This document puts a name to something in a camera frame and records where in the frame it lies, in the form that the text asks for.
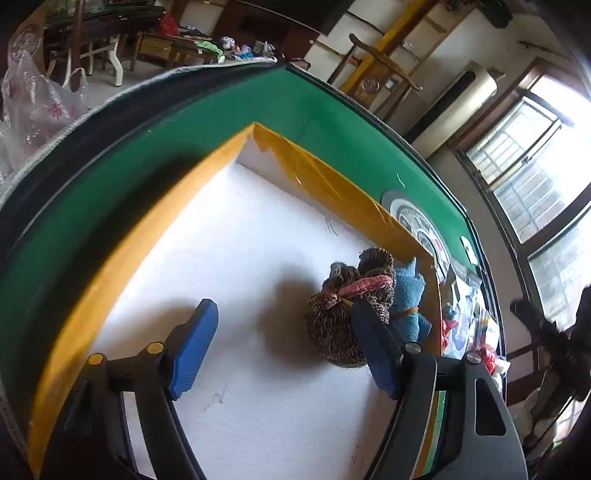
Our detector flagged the white foam box yellow tape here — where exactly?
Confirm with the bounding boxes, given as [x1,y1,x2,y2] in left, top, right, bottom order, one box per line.
[29,123,441,479]

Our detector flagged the white standing air conditioner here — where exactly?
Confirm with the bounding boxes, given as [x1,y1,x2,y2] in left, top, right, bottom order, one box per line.
[404,61,498,159]

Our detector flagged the green mahjong table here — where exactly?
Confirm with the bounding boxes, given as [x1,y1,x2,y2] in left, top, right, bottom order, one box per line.
[1,61,501,472]

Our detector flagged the blue white packets on table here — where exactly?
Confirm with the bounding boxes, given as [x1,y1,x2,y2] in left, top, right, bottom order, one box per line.
[440,259,511,394]

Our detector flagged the small red plastic bag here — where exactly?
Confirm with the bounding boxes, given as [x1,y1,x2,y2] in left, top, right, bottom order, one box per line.
[441,319,459,352]

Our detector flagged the low wooden coffee table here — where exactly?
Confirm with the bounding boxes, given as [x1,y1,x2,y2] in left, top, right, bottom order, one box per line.
[132,32,218,70]

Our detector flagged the wooden chair by wall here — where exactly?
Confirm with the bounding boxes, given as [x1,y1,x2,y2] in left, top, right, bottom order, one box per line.
[327,33,423,120]

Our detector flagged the clear plastic bag red print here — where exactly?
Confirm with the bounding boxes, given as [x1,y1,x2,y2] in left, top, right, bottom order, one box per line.
[1,50,88,182]

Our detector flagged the brown knitted yarn bundle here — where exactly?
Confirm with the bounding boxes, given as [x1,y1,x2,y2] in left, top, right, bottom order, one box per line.
[305,247,397,368]

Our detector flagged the window with metal bars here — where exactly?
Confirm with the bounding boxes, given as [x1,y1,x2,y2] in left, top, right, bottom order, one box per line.
[457,58,590,331]

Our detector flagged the blue towel with rubber band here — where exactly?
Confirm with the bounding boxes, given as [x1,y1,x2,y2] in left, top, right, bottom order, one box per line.
[390,258,432,344]

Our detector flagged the round mahjong table centre panel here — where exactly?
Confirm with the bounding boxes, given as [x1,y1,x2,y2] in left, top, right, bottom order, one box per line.
[381,190,451,283]

